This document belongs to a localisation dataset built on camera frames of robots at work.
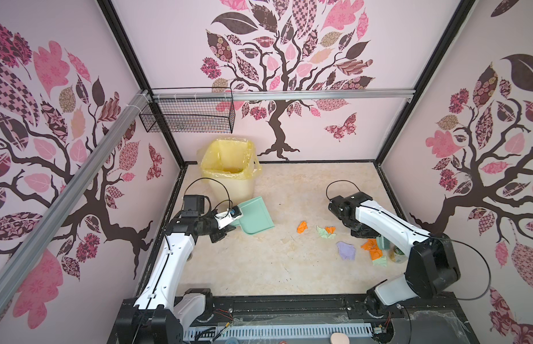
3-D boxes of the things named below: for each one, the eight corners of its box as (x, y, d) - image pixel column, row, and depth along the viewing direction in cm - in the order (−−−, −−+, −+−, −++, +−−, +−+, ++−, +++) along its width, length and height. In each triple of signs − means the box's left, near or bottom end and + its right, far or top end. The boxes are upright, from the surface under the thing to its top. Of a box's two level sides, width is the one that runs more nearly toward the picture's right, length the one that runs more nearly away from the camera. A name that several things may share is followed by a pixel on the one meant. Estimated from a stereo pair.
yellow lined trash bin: (207, 211, 102) (190, 174, 81) (215, 176, 116) (202, 138, 96) (260, 211, 102) (256, 174, 81) (261, 176, 116) (259, 137, 96)
